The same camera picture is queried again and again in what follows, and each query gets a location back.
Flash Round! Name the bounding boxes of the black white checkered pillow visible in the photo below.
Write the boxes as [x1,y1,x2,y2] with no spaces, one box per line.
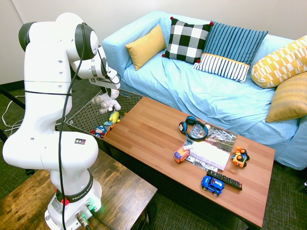
[161,16,214,64]

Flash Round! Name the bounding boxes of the orange toy fire truck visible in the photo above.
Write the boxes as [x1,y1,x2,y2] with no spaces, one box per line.
[173,144,193,164]

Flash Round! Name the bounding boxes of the dark blue striped pillow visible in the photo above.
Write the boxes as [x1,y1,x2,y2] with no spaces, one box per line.
[201,21,269,67]

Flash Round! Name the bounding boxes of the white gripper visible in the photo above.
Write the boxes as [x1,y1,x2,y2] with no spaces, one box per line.
[89,70,121,99]

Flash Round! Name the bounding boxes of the reddish wooden coffee table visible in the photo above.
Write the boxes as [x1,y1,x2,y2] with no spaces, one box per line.
[102,95,276,230]

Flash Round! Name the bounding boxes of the white navy striped pillow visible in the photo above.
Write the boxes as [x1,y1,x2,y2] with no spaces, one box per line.
[192,53,251,84]

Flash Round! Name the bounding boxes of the grey base cable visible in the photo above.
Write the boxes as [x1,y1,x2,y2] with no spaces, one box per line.
[85,203,117,230]

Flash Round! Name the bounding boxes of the yellow white patterned pillow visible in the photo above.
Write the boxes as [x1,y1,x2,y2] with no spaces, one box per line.
[251,35,307,89]

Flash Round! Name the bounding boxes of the plain yellow pillow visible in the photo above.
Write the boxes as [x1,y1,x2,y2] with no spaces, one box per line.
[125,23,167,71]

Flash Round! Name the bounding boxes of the blue toy car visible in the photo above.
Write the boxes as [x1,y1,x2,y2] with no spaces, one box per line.
[201,175,226,197]

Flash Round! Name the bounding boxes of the orange woven pillow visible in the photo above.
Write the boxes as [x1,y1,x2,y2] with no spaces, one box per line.
[265,71,307,124]

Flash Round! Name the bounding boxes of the black remote control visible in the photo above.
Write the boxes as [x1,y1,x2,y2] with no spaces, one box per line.
[206,169,243,191]

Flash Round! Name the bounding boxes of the white stuffed toy dog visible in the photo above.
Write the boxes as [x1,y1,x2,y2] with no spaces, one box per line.
[92,89,122,115]

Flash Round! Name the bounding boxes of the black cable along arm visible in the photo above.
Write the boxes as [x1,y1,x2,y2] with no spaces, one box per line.
[57,22,122,230]

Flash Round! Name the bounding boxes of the blue black headphones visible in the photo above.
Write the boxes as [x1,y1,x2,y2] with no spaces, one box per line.
[178,116,209,142]

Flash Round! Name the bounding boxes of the white purple book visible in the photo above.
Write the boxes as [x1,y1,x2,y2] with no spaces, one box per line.
[189,141,231,172]

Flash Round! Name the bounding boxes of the Captain America plush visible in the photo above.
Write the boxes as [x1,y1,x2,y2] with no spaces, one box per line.
[90,125,108,139]

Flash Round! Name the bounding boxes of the white thin floor cables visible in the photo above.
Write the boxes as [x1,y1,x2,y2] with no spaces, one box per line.
[1,95,26,133]

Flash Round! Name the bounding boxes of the grey woven basket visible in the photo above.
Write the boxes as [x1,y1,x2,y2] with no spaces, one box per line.
[65,88,145,154]

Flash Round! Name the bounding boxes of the orange toy monster truck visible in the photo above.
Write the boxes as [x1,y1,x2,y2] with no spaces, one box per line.
[231,146,251,169]

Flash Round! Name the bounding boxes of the dark cover magazine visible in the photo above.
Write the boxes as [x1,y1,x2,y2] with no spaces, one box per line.
[184,121,238,171]

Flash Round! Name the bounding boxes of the rustic brown side table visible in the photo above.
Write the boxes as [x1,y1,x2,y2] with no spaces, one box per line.
[0,148,158,230]

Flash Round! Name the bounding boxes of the light blue sofa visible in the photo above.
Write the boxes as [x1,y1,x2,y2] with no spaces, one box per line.
[102,10,307,171]

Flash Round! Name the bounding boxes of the blue yellow plush toy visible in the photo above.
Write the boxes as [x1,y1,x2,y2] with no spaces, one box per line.
[103,111,124,127]

